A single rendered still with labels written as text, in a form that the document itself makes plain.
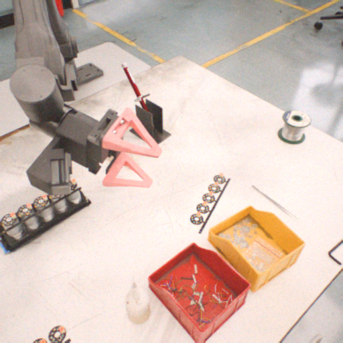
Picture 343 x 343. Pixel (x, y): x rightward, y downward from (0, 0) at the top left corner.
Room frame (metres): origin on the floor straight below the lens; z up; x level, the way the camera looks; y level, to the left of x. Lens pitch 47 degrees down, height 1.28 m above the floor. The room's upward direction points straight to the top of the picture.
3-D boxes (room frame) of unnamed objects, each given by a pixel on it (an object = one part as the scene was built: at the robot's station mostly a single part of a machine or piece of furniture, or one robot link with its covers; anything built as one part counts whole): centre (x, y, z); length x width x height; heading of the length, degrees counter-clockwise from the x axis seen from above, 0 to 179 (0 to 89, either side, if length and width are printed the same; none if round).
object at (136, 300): (0.21, 0.05, 0.80); 0.03 x 0.03 x 0.10
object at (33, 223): (0.35, 0.24, 0.79); 0.02 x 0.02 x 0.05
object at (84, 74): (0.84, 0.29, 0.79); 0.20 x 0.07 x 0.08; 133
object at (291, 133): (0.61, -0.28, 0.78); 0.06 x 0.06 x 0.05
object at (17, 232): (0.33, 0.26, 0.79); 0.02 x 0.02 x 0.05
